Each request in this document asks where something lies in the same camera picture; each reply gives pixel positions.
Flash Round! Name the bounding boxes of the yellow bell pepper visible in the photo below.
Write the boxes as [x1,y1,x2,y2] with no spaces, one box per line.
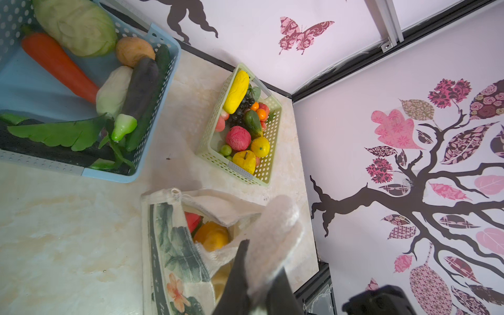
[232,150,257,175]

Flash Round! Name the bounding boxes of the orange carrot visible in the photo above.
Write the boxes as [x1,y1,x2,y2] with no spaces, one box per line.
[21,24,98,104]

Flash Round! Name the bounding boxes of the dark green cucumber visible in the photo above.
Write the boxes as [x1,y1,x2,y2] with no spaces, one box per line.
[125,45,171,152]

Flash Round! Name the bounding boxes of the cream canvas grocery tote bag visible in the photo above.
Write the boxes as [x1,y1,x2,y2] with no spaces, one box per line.
[141,188,304,314]

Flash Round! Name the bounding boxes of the small orange tangerine lower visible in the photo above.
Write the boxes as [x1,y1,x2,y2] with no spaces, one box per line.
[256,108,268,122]

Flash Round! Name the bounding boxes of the green papaya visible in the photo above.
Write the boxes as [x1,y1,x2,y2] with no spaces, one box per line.
[244,110,263,139]

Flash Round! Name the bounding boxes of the yellow lemon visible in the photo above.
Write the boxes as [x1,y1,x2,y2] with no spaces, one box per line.
[250,136,270,158]

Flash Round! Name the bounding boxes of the green grape pair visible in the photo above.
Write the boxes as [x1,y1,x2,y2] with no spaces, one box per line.
[219,144,232,158]

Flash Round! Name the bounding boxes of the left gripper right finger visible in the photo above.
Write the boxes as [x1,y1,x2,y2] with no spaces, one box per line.
[265,269,304,315]

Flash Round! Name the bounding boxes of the purple eggplant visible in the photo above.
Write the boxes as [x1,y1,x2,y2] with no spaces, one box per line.
[111,57,160,143]

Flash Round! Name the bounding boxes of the green plastic basket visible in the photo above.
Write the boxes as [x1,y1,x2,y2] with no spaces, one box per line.
[197,63,282,186]

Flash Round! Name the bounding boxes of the red bell pepper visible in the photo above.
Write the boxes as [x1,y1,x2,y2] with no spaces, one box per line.
[185,212,203,234]

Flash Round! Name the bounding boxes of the yellow corn cob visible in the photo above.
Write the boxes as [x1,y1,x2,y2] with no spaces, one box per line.
[223,70,250,115]

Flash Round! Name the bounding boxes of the small pink peach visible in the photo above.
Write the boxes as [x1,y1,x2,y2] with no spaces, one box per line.
[215,116,226,133]

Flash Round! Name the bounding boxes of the green leafy vegetable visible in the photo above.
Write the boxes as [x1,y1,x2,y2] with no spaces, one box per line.
[1,112,136,175]

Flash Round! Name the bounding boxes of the brown potato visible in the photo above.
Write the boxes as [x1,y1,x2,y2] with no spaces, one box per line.
[115,37,156,68]

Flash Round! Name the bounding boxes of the pink dragon fruit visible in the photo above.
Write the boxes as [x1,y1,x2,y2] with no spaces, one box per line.
[225,126,251,152]

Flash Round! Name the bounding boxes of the green cabbage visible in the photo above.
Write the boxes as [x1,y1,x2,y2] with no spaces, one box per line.
[32,0,118,57]

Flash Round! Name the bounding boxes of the black grapes bunch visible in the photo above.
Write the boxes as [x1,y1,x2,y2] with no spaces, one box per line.
[227,95,255,127]

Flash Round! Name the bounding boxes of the blue plastic basket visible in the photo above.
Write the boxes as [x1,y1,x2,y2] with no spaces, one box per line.
[1,1,181,183]

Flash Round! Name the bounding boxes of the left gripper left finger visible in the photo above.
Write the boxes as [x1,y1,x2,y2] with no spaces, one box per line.
[213,240,250,315]

